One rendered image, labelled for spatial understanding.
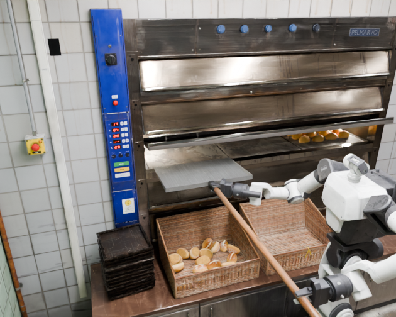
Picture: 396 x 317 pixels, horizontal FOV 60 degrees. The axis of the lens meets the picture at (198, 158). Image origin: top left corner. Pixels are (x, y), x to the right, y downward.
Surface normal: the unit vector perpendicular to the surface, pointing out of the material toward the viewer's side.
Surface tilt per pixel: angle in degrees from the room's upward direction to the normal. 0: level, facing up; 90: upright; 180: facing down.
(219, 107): 70
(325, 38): 90
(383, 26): 90
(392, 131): 90
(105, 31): 90
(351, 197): 61
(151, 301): 0
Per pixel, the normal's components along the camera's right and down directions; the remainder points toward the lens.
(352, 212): -0.58, 0.25
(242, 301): 0.30, 0.36
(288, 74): 0.28, 0.03
